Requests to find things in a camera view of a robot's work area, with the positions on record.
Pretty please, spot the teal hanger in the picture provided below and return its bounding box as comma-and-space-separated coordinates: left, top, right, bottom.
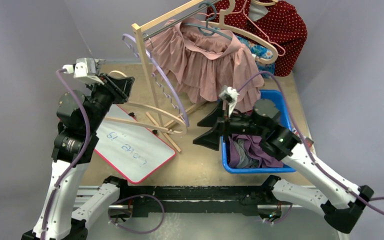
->
182, 1, 232, 41

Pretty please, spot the red polka dot dress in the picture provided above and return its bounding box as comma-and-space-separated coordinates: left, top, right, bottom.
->
225, 0, 308, 77

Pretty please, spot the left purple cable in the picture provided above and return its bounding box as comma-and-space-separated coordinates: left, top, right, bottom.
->
39, 68, 92, 240

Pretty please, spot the pink wire hanger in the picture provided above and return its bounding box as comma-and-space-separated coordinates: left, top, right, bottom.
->
230, 0, 286, 56

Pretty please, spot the wooden clothes rack frame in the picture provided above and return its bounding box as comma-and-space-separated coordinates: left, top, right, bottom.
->
131, 0, 203, 153

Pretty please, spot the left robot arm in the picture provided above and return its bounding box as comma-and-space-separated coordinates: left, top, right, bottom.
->
22, 73, 135, 240

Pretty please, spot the blue floral garment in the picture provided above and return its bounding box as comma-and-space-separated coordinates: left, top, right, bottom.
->
236, 35, 276, 74

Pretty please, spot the red-edged whiteboard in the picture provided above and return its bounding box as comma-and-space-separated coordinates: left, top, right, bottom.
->
95, 119, 176, 184

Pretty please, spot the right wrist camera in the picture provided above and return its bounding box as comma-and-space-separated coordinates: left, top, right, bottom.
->
219, 85, 240, 118

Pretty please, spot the cream wooden hanger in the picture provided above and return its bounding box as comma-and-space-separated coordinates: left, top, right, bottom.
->
207, 0, 279, 64
106, 77, 188, 136

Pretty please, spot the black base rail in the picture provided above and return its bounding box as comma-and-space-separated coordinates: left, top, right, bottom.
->
102, 175, 296, 220

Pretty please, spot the pink pleated skirt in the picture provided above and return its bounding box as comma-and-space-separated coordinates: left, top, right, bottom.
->
145, 17, 264, 112

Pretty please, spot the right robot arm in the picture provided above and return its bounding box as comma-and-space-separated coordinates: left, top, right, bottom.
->
193, 99, 374, 234

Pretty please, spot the cream wooden hanger rear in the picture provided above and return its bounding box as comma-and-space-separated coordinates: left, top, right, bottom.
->
207, 0, 279, 64

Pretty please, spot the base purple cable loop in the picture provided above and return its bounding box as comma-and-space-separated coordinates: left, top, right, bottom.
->
107, 194, 166, 235

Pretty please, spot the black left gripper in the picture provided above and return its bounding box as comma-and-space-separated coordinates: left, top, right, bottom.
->
86, 72, 135, 132

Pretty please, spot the purple pleated skirt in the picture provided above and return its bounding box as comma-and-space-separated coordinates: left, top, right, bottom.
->
228, 134, 284, 169

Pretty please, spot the blue plastic bin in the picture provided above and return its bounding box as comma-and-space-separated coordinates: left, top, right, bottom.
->
220, 89, 296, 175

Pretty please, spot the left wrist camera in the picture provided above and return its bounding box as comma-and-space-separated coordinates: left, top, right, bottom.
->
62, 57, 104, 85

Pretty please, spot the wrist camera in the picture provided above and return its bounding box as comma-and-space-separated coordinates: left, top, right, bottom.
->
219, 85, 240, 118
62, 57, 104, 85

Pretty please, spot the metal rack rod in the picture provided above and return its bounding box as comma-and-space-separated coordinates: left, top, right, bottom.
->
137, 0, 207, 40

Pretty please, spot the cream wooden hanger front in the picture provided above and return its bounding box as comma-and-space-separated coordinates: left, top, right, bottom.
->
106, 77, 188, 136

